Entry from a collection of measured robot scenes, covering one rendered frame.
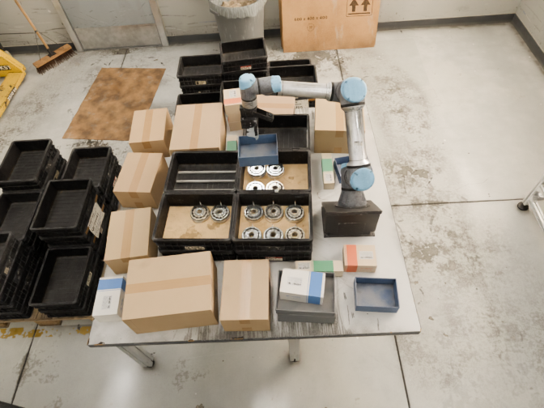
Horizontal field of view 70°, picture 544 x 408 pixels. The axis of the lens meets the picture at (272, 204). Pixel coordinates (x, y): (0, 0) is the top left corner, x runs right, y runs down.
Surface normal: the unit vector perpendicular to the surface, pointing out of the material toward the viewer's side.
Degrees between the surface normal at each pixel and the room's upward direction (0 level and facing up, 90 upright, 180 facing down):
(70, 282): 0
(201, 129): 0
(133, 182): 0
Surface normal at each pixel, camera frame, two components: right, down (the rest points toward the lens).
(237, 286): -0.06, -0.58
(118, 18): 0.03, 0.82
